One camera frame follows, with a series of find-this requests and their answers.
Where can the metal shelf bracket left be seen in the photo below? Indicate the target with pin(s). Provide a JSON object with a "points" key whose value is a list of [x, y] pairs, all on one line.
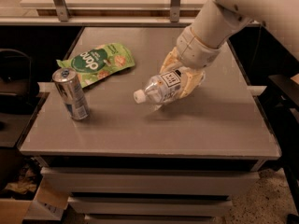
{"points": [[61, 10]]}

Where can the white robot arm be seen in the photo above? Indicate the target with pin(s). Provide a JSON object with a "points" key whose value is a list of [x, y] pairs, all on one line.
{"points": [[220, 19]]}

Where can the silver redbull can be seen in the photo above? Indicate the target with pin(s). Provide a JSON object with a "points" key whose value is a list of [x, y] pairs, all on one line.
{"points": [[68, 85]]}

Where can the cardboard box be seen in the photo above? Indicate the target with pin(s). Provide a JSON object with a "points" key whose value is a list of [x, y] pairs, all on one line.
{"points": [[48, 204]]}

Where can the grey drawer cabinet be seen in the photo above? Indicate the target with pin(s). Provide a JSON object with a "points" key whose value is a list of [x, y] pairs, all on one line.
{"points": [[139, 164]]}

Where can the green snack bag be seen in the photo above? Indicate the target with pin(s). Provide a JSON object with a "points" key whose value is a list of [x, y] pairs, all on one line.
{"points": [[96, 64]]}

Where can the clear plastic water bottle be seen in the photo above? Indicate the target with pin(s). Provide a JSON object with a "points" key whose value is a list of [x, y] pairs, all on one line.
{"points": [[162, 89]]}

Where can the metal shelf bracket middle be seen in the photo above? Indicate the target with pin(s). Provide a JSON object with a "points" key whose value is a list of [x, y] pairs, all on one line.
{"points": [[174, 10]]}

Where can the black chair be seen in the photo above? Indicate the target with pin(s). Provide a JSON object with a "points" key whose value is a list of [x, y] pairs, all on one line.
{"points": [[18, 87]]}

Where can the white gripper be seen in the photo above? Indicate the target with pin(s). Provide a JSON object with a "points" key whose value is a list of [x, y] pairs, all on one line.
{"points": [[196, 51]]}

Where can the metal shelf bracket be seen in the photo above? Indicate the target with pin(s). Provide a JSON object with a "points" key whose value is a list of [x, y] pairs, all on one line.
{"points": [[61, 10], [174, 10]]}

